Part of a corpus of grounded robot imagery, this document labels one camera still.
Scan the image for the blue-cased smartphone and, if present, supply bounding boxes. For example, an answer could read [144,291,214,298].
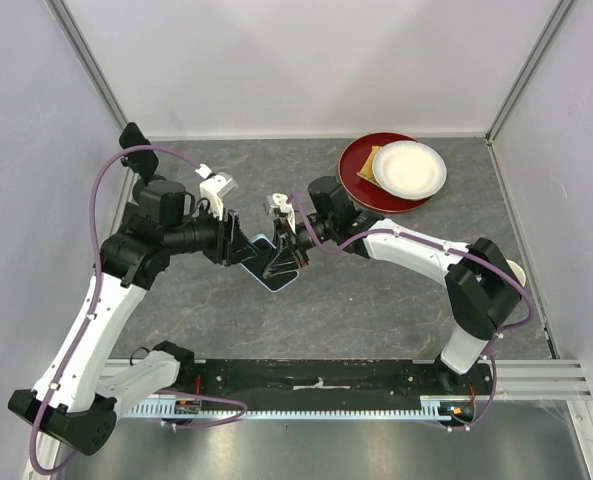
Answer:
[241,234,299,293]

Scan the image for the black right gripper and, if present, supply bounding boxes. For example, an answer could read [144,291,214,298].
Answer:
[262,214,336,277]

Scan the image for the aluminium corner post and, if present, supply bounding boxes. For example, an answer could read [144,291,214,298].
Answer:
[485,0,577,147]
[45,0,128,134]

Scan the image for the slotted cable duct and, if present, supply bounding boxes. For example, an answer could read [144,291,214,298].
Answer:
[124,395,475,425]

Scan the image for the black round-base clamp stand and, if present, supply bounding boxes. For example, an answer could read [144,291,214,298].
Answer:
[120,151,166,203]

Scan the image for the round red tray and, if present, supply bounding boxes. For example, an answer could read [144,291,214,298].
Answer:
[338,132,431,214]

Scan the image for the aluminium corner post left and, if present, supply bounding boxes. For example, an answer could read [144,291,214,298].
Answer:
[45,0,128,134]

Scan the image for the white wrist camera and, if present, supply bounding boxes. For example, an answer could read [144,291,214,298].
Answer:
[195,164,237,221]
[264,193,296,233]

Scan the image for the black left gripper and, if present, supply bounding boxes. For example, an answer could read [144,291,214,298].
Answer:
[165,199,260,267]

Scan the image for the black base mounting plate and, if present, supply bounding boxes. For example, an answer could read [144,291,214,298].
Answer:
[132,359,493,419]

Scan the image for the yellow sponge cloth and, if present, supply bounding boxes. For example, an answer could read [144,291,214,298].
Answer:
[357,146,382,186]

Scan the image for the white paper plate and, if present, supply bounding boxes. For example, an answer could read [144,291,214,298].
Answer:
[372,140,447,201]

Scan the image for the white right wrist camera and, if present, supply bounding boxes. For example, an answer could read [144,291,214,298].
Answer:
[264,193,296,233]

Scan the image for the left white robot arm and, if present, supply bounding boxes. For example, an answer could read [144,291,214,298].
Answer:
[8,173,259,456]

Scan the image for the light blue mug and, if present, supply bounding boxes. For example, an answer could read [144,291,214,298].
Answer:
[507,260,527,288]

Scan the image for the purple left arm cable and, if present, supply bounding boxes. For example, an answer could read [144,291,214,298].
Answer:
[28,144,250,475]

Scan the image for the aluminium corner post right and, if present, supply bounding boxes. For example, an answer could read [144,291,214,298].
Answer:
[485,0,577,147]

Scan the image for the black smartphone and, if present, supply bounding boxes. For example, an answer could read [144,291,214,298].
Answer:
[119,122,159,185]

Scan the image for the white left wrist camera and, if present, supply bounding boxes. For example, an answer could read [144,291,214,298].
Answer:
[195,164,237,221]

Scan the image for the aluminium frame rail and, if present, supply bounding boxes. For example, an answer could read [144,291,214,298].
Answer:
[50,357,592,401]

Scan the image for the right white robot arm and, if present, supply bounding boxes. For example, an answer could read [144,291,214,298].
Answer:
[261,176,526,394]

